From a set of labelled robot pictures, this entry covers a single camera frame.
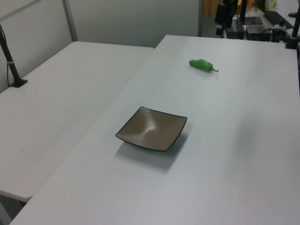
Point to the green chili pepper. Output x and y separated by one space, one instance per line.
200 64

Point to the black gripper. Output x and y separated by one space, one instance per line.
221 12

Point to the black electronics box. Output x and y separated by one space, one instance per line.
256 31

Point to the black camera pole with base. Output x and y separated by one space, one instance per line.
10 63

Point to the square brown ceramic plate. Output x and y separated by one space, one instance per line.
152 130

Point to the grey metal partition post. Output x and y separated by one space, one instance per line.
70 21

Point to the white folding side table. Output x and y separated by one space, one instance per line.
58 105

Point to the grey partition edge post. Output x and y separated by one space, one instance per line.
200 17

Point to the yellow wooden panel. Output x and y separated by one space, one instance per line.
209 8

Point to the black monitor stand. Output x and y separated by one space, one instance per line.
251 20

